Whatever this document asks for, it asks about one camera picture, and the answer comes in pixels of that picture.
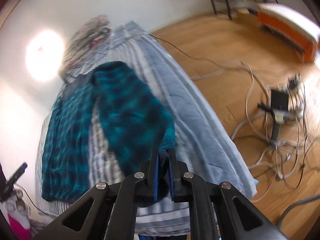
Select striped blue white quilt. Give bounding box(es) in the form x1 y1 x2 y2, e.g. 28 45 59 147
35 18 257 237

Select folded floral comforter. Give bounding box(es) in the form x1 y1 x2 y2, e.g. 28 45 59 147
59 15 112 83

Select left forearm pink sleeve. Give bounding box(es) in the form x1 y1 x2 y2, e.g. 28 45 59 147
8 215 31 240

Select bright ring light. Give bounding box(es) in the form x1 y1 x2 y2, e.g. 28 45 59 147
25 29 65 83

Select orange bench with white cushion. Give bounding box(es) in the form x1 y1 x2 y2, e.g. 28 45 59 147
257 3 319 63

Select black device on floor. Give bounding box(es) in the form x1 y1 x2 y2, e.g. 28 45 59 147
258 75 305 148

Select teal plaid fleece jacket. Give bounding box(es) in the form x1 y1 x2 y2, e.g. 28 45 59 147
42 61 175 203

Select striped trouser legs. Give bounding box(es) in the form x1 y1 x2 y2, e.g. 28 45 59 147
29 219 53 239

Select left hand white glove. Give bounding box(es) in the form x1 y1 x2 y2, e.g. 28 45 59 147
4 189 31 230

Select black clothes rack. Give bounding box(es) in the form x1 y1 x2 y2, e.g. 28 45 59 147
209 0 278 21

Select floor cables bundle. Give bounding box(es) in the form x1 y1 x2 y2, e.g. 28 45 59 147
150 33 320 204

